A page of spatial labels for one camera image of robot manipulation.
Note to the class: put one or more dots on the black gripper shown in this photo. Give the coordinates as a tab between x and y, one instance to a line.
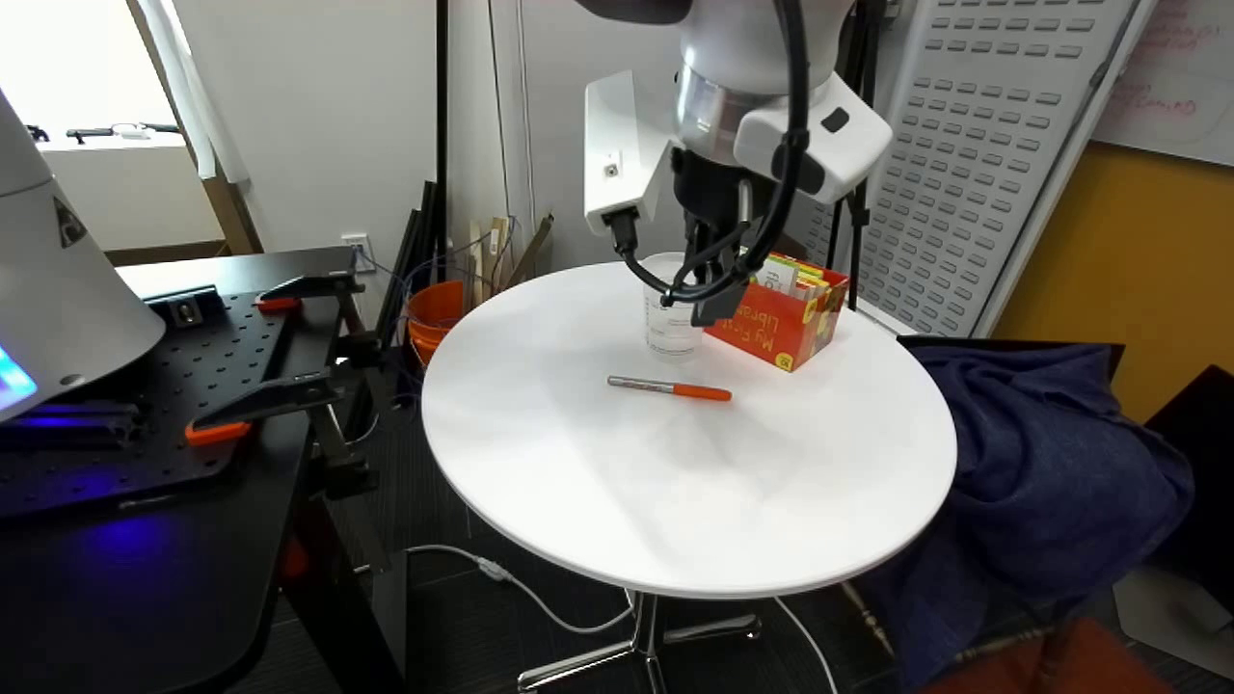
720	181

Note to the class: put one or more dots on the orange marker with grey cap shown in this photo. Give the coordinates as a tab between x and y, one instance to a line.
697	392

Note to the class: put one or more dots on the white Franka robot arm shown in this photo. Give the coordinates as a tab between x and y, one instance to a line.
737	40

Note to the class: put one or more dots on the clear plastic measuring cup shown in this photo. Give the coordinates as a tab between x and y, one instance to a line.
664	334

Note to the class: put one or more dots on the red children's book box set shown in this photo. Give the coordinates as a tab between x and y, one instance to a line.
777	334

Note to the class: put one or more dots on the orange bucket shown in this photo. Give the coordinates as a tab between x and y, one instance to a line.
434	321

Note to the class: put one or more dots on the black tripod stand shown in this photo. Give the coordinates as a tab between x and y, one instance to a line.
441	130

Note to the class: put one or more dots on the white perforated bin panel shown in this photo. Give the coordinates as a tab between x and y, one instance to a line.
1004	140

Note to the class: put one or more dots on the navy blue cloth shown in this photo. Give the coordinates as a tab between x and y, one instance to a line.
1026	477

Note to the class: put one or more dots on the chrome table base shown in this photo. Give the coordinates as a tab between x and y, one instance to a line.
651	641

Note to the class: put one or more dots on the large black panel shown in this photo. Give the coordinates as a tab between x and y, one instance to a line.
1197	465

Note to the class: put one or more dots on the black perforated breadboard table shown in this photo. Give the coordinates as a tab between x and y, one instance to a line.
193	351

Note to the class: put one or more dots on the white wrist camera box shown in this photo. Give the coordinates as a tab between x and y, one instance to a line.
836	136

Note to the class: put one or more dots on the wall whiteboard with writing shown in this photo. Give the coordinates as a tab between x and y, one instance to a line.
1183	80

